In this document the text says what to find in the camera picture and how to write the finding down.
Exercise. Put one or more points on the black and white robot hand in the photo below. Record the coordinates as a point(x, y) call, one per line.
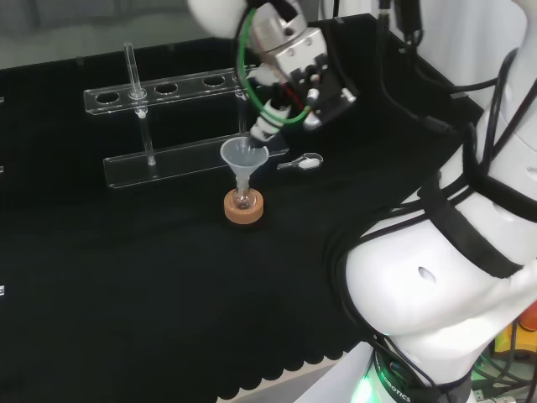
point(331, 94)

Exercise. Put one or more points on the clear glass weighing funnel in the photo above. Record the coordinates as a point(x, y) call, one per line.
point(309, 163)

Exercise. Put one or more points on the clear plastic funnel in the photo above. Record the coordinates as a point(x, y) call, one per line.
point(243, 157)

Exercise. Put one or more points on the clear acrylic funnel stand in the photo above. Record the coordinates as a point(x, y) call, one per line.
point(189, 161)

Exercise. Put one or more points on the small glass round-bottom flask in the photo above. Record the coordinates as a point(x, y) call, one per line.
point(243, 199)

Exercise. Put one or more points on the black bench cloth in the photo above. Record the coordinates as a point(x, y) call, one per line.
point(147, 273)

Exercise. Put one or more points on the yellow stop button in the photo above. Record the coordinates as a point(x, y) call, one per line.
point(514, 336)

